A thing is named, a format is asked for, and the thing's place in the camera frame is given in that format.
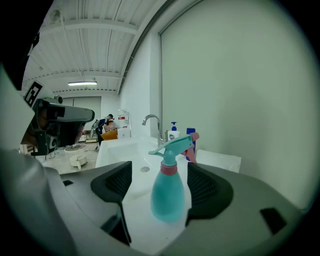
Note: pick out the teal spray bottle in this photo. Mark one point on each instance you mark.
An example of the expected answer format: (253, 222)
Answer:
(168, 195)

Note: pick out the person's left hand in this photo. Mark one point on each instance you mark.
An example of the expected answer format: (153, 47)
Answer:
(42, 120)

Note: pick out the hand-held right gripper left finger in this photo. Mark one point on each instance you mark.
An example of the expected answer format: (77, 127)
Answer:
(100, 195)

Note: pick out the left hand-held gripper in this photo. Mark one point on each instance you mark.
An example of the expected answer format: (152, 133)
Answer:
(43, 142)

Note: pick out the pale window blind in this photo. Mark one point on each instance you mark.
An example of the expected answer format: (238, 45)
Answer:
(68, 102)
(87, 107)

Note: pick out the blue bottle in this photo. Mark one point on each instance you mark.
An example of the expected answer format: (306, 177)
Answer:
(190, 131)

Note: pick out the ceiling light bar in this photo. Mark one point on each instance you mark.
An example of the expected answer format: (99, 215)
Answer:
(82, 83)

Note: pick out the orange armchair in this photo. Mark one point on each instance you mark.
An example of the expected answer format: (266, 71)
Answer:
(110, 135)

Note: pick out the white pump soap bottle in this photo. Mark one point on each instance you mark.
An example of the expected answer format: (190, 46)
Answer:
(173, 133)

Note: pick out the white sink cabinet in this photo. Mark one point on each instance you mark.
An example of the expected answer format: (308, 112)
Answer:
(140, 155)

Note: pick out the round white side table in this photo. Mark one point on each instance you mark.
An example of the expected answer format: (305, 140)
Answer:
(77, 155)

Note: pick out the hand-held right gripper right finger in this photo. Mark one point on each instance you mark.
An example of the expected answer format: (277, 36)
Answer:
(237, 212)

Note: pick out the chrome faucet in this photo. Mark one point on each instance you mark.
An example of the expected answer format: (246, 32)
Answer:
(158, 130)

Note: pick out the clear water jug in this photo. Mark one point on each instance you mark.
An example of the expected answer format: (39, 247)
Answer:
(123, 118)

